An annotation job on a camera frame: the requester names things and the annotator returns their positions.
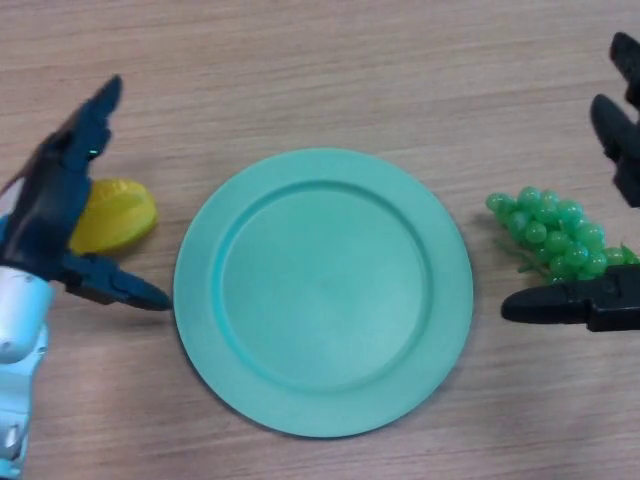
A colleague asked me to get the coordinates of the green grape bunch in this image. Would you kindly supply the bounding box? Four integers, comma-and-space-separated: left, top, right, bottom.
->
485, 186, 640, 286

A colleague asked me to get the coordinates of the yellow starfruit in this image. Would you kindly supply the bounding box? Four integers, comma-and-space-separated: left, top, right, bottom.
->
68, 178, 160, 254

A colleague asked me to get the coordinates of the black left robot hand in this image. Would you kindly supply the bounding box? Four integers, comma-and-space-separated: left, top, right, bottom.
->
0, 74, 174, 312

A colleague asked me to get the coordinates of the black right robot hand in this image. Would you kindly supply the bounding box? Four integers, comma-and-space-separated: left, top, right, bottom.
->
501, 32, 640, 334

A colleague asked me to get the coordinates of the green round plate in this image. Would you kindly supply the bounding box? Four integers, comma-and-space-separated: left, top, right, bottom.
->
173, 146, 474, 440

